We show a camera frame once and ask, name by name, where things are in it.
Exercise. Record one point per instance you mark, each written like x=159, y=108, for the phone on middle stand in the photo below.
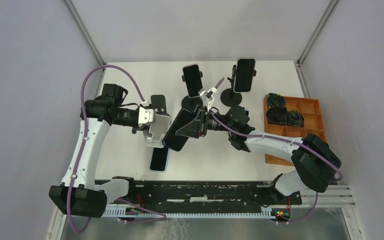
x=192, y=76

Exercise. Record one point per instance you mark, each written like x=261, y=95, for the phone with light blue case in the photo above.
x=159, y=159

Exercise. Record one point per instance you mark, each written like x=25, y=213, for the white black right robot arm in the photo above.
x=315, y=164

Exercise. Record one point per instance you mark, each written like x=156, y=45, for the phone with white case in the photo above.
x=173, y=142

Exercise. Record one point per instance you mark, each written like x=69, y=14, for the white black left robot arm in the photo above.
x=78, y=194

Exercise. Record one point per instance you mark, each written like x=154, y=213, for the dark brown rolled tie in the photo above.
x=277, y=115

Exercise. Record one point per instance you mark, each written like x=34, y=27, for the wooden-base black plate stand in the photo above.
x=158, y=102

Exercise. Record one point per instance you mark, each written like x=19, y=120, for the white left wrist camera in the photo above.
x=158, y=125

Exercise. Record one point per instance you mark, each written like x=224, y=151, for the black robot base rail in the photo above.
x=208, y=197

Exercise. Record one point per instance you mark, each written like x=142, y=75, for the blue yellow rolled tie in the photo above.
x=275, y=100

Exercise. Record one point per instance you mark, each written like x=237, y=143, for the green blue rolled tie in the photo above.
x=294, y=119

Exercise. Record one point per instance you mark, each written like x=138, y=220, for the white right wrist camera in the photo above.
x=207, y=96

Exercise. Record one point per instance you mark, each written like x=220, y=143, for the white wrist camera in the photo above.
x=158, y=125
x=207, y=96

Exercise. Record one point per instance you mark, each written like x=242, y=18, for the orange compartment tray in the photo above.
x=310, y=109

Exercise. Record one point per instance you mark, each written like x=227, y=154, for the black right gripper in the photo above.
x=197, y=127

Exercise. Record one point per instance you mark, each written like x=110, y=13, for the white slotted cable duct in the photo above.
x=125, y=211

